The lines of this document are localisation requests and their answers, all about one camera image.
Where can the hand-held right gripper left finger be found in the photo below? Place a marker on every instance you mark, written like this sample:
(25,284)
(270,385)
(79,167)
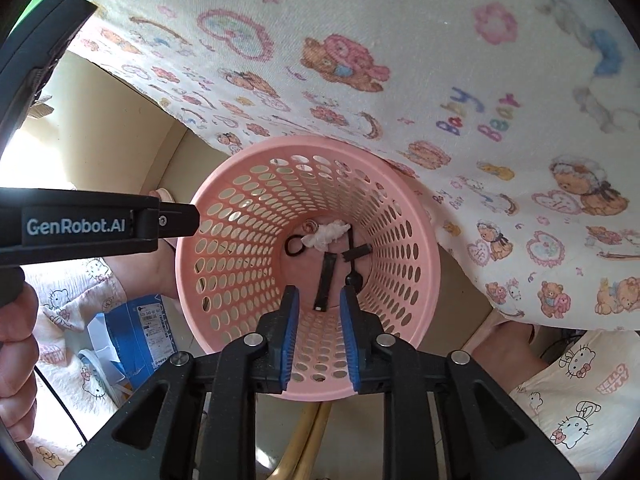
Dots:
(290,340)

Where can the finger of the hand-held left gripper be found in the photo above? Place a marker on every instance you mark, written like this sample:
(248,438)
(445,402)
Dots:
(45,45)

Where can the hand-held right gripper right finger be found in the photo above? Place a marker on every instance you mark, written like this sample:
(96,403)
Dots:
(350,340)

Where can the black plastic spoon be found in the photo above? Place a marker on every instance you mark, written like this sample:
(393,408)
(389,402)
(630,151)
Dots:
(353,277)

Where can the long black snack wrapper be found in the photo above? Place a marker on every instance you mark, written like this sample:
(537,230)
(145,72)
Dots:
(325,280)

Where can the short black plastic bar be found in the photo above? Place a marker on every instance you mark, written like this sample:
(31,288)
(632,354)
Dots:
(357,251)

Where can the white tissue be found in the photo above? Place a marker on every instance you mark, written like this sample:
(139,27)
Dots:
(327,232)

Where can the small brown bottle cap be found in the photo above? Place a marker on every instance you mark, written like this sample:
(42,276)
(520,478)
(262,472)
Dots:
(309,226)

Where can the pink plastic mesh basket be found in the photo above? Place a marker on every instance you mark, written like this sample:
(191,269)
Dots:
(240,220)

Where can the person's left hand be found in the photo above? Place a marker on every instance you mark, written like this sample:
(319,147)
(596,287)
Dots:
(15,350)

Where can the person's left leg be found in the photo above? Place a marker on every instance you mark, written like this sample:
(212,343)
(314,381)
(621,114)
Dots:
(162,270)

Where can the person's leg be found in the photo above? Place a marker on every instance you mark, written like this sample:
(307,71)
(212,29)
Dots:
(505,347)
(162,270)

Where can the blue cardboard box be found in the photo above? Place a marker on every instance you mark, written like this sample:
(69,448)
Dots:
(135,330)

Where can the clear plastic bag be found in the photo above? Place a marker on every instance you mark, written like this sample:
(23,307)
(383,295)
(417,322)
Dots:
(97,365)

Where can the person's right leg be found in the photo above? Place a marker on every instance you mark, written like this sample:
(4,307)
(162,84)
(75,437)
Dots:
(505,347)

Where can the person's printed pyjama pants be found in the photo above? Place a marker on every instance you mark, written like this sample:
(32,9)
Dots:
(590,410)

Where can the bear printed bed sheet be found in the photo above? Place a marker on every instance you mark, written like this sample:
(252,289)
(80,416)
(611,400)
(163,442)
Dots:
(400,35)

